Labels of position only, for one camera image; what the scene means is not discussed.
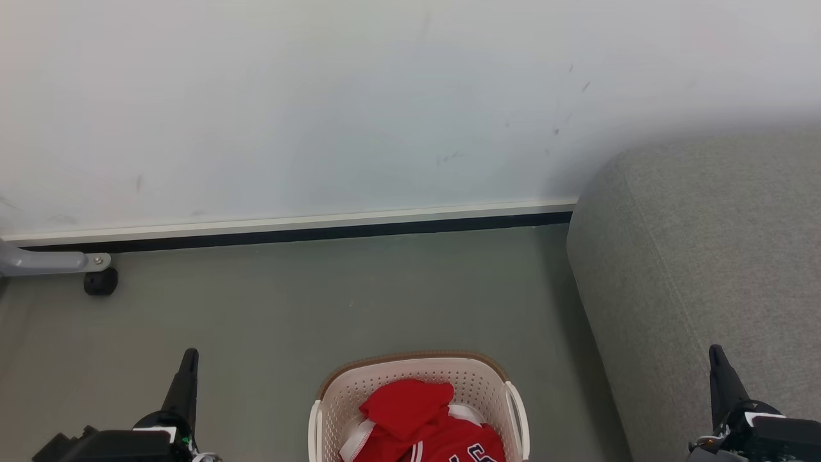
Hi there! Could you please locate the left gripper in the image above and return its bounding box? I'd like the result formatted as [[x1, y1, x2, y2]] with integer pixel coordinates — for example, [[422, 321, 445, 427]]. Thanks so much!
[[32, 348, 220, 462]]

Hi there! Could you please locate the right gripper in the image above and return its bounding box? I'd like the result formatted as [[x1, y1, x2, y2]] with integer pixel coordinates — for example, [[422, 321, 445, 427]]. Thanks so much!
[[688, 344, 821, 462]]

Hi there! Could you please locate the grey fabric sofa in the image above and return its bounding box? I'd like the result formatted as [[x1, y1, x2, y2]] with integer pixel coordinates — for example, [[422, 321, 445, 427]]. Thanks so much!
[[566, 125, 821, 462]]

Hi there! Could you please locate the black caster wheel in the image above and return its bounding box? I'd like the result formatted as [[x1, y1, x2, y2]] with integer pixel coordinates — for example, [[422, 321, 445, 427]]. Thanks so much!
[[83, 268, 119, 297]]

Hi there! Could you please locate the grey metal stand leg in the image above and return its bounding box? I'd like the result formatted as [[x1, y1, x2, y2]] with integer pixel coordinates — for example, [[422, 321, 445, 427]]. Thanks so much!
[[0, 239, 112, 278]]

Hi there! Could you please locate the white and black baseboard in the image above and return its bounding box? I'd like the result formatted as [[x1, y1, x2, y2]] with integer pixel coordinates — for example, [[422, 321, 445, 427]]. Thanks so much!
[[0, 199, 578, 252]]

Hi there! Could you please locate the cream perforated laundry basket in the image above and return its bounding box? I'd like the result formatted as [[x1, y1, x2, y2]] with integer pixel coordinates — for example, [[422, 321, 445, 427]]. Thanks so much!
[[308, 350, 530, 462]]

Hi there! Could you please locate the red basketball jersey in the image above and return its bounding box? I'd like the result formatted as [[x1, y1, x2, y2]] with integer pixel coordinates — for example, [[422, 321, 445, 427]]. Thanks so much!
[[339, 404, 507, 462]]

